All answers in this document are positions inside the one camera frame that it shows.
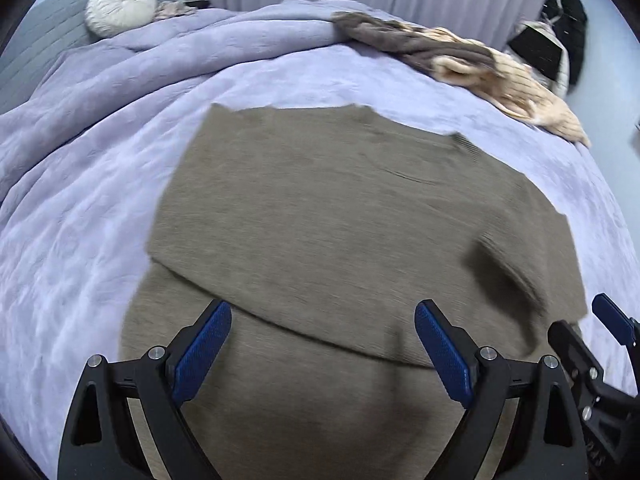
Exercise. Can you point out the olive brown knit sweater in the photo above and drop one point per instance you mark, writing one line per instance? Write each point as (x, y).
(320, 210)

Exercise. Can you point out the lavender embossed blanket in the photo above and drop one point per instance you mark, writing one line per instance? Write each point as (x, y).
(90, 220)

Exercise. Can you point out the brown fleece garment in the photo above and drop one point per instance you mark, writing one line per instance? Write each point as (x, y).
(400, 40)

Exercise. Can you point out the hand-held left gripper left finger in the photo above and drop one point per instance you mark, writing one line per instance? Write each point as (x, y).
(202, 347)

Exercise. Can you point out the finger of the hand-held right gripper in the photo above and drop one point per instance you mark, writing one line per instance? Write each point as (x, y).
(611, 316)
(575, 347)

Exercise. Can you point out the crumpled beige cloth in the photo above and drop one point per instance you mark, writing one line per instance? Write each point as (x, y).
(175, 9)

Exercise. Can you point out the cream striped garment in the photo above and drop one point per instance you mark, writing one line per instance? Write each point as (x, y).
(520, 90)

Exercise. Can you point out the lavender comforter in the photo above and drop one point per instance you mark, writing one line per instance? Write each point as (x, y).
(165, 55)

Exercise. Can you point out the grey padded headboard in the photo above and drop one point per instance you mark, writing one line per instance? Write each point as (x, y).
(37, 35)

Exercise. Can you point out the black bag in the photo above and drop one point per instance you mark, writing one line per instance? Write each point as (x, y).
(537, 50)

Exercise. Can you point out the round white pleated pillow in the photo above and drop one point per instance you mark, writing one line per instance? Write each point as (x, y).
(120, 6)

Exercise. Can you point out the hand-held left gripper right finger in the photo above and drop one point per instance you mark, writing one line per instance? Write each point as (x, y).
(442, 352)

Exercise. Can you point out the black hanging garment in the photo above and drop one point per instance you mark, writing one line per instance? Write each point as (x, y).
(572, 25)

